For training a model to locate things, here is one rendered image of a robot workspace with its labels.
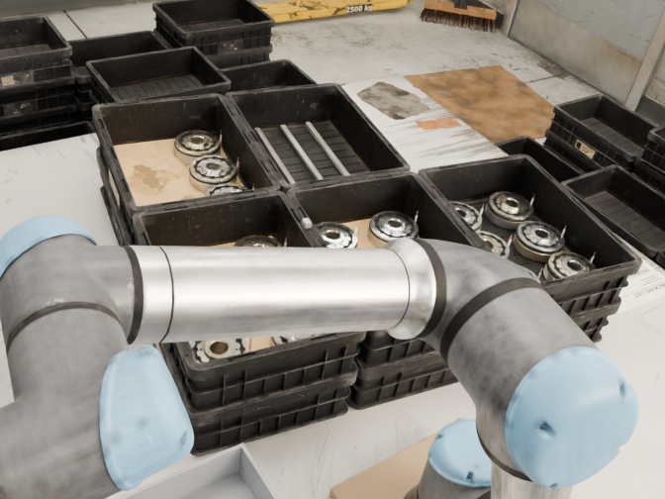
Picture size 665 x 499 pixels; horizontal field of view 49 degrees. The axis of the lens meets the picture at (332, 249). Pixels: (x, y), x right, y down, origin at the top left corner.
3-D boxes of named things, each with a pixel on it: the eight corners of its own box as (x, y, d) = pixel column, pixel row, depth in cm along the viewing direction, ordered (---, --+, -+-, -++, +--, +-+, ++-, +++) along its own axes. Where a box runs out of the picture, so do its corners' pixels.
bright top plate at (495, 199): (541, 217, 163) (542, 215, 163) (503, 223, 160) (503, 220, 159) (518, 191, 170) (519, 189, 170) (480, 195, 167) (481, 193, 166)
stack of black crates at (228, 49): (236, 89, 338) (240, -8, 309) (268, 120, 320) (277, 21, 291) (153, 104, 318) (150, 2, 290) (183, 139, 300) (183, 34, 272)
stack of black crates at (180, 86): (193, 150, 294) (194, 45, 266) (228, 191, 276) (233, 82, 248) (94, 172, 275) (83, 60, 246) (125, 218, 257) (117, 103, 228)
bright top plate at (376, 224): (427, 236, 152) (427, 234, 152) (387, 248, 148) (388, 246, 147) (400, 208, 159) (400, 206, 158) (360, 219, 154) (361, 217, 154)
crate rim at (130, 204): (282, 199, 148) (283, 189, 146) (131, 222, 136) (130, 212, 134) (222, 101, 174) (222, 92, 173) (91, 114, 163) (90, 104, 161)
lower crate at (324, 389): (351, 417, 134) (361, 373, 126) (190, 464, 122) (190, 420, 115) (274, 275, 161) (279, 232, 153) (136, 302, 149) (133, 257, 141)
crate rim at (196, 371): (369, 340, 121) (372, 329, 119) (190, 383, 109) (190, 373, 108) (282, 199, 148) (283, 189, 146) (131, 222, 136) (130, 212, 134)
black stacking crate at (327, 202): (502, 339, 138) (520, 295, 131) (361, 376, 127) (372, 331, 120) (403, 215, 165) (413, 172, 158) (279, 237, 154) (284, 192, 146)
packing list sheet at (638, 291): (684, 287, 176) (685, 285, 175) (622, 318, 164) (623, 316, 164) (581, 211, 195) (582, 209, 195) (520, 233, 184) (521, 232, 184)
